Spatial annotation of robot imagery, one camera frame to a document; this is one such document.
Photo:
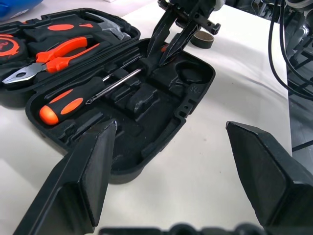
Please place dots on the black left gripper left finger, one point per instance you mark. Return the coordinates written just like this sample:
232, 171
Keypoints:
80, 186

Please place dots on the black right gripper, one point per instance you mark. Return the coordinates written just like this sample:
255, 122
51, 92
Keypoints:
195, 12

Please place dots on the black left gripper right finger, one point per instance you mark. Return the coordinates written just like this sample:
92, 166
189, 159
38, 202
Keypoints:
271, 181

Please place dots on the black plastic tool case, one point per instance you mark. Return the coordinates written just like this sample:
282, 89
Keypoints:
156, 98

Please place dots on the black tape roll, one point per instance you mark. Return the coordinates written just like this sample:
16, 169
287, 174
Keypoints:
203, 41

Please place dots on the hammer with orange grip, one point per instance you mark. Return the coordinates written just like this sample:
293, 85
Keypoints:
61, 27

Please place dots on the silver robot body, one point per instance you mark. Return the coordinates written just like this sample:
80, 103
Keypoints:
302, 27

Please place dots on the orange black tape measure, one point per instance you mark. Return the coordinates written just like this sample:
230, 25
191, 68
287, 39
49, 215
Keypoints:
11, 47

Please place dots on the blue plastic object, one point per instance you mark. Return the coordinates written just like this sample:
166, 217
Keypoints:
17, 8

